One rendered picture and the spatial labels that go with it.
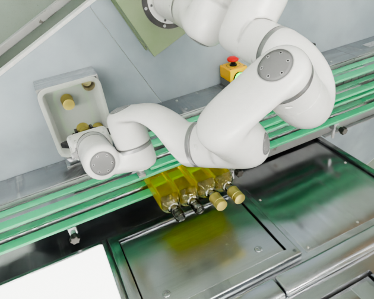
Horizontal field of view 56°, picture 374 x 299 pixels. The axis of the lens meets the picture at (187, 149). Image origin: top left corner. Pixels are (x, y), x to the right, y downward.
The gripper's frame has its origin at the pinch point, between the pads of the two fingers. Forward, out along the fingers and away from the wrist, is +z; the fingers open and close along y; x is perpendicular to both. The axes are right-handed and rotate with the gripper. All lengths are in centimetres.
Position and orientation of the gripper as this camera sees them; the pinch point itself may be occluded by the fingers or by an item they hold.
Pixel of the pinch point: (85, 133)
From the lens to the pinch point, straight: 98.9
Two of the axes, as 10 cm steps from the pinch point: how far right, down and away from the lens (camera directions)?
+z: -3.8, -2.6, 8.9
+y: 9.0, -3.2, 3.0
